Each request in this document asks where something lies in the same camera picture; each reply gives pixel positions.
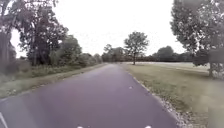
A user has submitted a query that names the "large leafy tree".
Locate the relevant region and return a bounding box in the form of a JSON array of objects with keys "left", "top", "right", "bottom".
[{"left": 170, "top": 0, "right": 224, "bottom": 80}]

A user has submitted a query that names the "distant tree line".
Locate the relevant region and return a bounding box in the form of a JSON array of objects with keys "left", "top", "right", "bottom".
[{"left": 101, "top": 43, "right": 201, "bottom": 64}]

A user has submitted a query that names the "grass field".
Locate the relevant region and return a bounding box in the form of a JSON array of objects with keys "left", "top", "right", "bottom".
[{"left": 121, "top": 61, "right": 224, "bottom": 128}]

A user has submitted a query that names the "row of trees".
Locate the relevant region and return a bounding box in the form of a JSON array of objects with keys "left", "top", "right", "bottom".
[{"left": 0, "top": 0, "right": 104, "bottom": 74}]

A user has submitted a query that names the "small leafy tree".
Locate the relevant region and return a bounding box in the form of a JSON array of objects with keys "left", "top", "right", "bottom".
[{"left": 123, "top": 31, "right": 150, "bottom": 66}]

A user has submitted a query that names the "grass verge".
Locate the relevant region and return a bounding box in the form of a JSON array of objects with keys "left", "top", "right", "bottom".
[{"left": 0, "top": 63, "right": 108, "bottom": 100}]

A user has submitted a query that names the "grey asphalt path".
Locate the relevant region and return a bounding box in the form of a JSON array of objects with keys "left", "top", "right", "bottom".
[{"left": 0, "top": 63, "right": 182, "bottom": 128}]

